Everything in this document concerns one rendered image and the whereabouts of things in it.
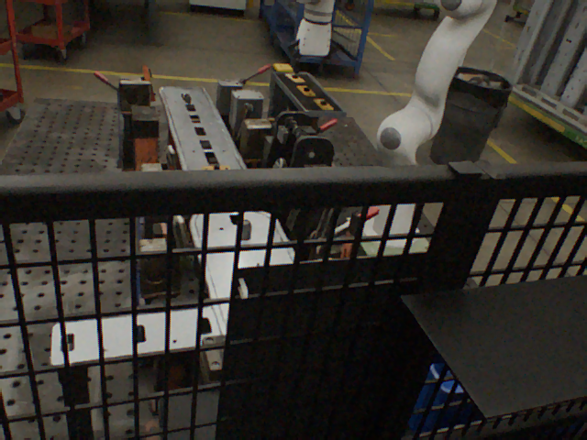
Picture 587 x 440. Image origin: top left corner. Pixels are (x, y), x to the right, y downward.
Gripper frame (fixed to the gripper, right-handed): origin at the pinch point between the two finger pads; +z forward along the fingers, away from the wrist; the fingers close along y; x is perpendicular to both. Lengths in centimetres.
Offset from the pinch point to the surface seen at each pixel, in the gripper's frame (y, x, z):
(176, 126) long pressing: 40.0, -10.0, 23.2
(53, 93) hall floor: 82, -305, 123
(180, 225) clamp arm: 53, 63, 13
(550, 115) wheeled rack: -340, -185, 95
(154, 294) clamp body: 59, 64, 30
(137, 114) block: 52, -13, 20
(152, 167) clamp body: 53, 26, 19
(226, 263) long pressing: 43, 65, 23
